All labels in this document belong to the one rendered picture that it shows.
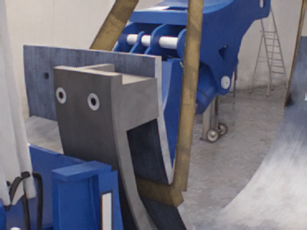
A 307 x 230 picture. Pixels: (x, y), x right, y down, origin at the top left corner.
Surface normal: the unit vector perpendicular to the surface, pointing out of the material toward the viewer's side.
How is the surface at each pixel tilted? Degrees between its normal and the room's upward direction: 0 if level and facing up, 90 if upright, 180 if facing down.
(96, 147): 103
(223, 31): 90
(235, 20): 90
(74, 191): 90
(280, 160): 45
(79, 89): 95
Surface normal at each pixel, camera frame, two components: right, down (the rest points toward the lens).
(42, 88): -0.69, 0.27
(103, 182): 0.73, 0.14
